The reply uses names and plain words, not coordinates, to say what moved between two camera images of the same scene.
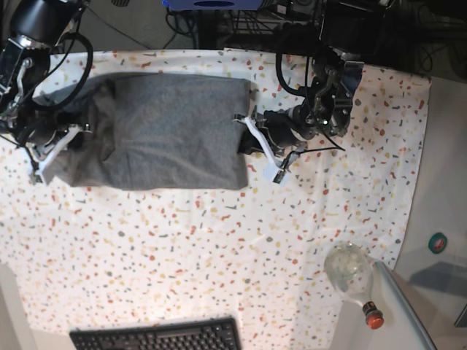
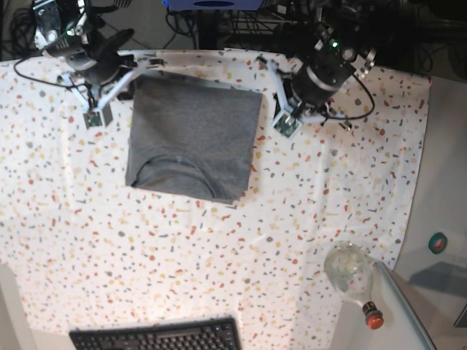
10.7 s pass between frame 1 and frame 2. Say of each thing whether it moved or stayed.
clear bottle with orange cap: stayed
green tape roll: stayed
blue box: stayed
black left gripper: moved
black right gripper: moved
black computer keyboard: stayed
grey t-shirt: moved
